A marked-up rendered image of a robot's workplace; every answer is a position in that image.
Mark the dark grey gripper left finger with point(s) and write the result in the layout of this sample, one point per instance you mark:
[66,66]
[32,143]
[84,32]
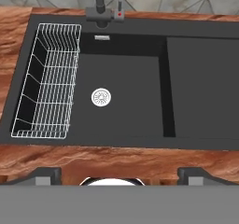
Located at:
[46,175]

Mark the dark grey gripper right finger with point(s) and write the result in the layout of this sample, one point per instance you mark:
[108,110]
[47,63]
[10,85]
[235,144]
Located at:
[192,175]

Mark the white bowl with black rim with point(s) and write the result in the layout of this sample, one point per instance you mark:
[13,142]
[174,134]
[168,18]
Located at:
[111,181]

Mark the white round sink drain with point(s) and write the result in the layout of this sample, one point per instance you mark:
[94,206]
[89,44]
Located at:
[101,97]

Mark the black kitchen sink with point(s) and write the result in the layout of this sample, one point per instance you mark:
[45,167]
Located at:
[130,87]

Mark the dark grey sink tap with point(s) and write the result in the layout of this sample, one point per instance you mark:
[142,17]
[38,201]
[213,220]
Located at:
[100,6]

